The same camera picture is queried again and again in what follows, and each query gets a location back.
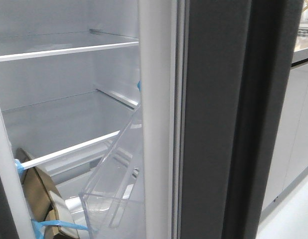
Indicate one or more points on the dark grey fridge door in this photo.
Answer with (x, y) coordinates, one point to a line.
(214, 75)

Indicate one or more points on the white fridge body interior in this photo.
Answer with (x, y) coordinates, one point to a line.
(52, 77)

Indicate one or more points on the clear plastic door bin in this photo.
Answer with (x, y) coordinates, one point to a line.
(113, 198)

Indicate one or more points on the lower glass fridge shelf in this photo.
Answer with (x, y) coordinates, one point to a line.
(47, 128)

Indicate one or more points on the glass fridge shelf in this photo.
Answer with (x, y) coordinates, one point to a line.
(36, 46)
(47, 128)

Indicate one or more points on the upper glass fridge shelf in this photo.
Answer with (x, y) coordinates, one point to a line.
(36, 46)

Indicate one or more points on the brown cardboard packing piece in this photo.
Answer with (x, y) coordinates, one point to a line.
(43, 198)

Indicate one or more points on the white kitchen base cabinet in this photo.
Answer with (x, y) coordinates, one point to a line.
(284, 169)

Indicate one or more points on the blue packing tape strip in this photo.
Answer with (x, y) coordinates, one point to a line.
(37, 226)

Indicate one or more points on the grey stone countertop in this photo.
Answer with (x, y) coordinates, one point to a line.
(300, 55)

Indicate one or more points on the steel sink drainer rack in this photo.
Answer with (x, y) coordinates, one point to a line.
(303, 31)

